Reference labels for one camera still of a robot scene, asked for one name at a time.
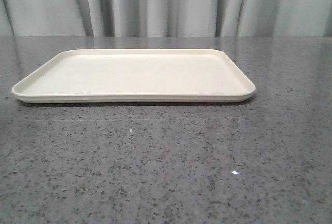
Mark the cream rectangular plastic tray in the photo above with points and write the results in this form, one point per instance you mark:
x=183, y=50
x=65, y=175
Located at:
x=136, y=75

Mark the grey-white pleated curtain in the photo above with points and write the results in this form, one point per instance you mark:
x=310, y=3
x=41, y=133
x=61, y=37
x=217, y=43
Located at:
x=161, y=18

